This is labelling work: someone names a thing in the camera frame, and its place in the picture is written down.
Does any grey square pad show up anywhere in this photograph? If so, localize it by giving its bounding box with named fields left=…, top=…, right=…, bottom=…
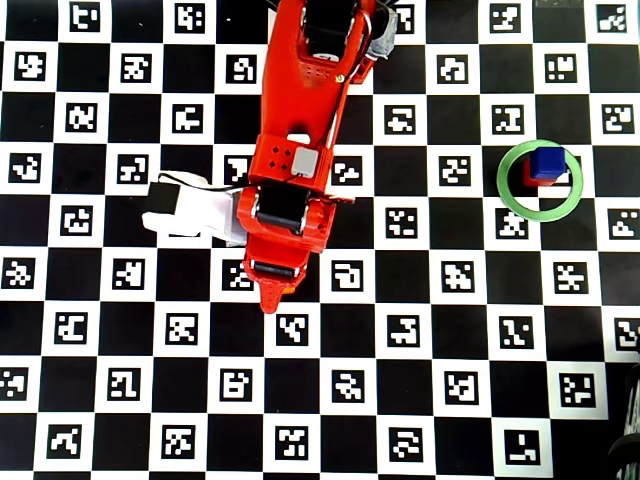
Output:
left=292, top=147, right=320, bottom=177

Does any black camera stand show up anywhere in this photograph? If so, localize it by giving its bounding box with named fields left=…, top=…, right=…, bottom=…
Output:
left=607, top=362, right=640, bottom=480

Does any blue cube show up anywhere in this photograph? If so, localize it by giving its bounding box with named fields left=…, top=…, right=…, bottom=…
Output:
left=528, top=146, right=566, bottom=180

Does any red cube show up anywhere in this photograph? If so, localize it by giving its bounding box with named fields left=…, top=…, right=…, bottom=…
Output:
left=522, top=158, right=561, bottom=187

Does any green ring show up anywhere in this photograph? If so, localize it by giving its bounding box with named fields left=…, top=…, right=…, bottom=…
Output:
left=496, top=139, right=585, bottom=223

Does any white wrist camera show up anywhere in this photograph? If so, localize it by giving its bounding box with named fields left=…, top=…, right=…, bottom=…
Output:
left=141, top=168, right=249, bottom=247

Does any checkerboard marker mat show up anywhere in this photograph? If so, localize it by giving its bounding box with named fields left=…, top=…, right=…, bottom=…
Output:
left=0, top=0, right=640, bottom=480

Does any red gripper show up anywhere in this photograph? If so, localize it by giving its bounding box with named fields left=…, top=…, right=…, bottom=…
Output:
left=243, top=247, right=314, bottom=315

